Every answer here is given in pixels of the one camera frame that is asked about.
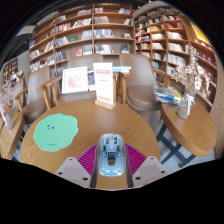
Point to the glass vase with dried flowers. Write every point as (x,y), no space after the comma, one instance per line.
(7,118)
(185,106)

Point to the dark blue standing book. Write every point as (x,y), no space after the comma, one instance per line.
(91,80)

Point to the stack of teal books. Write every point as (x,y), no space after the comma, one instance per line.
(121,69)

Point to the white framed floral picture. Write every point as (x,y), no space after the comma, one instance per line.
(75,80)

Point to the green blob-shaped mouse pad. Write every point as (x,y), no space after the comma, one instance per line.
(55,131)

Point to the small distant bookshelf unit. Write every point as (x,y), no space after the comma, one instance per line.
(10,68)

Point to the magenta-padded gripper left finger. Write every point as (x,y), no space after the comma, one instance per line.
(85,160)

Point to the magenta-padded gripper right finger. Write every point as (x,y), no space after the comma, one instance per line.
(136,160)

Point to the stack of colourful books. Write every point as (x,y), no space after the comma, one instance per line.
(168,95)

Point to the white sign on wooden base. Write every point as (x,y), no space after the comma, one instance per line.
(103,81)

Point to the curved wooden bookshelf unit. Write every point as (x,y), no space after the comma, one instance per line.
(170,40)

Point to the wide wooden bookshelf unit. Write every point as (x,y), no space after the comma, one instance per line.
(80,33)

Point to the transparent blue computer mouse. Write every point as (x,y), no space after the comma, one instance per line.
(111,156)

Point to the round wooden side table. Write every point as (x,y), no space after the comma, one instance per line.
(10,140)
(190,130)

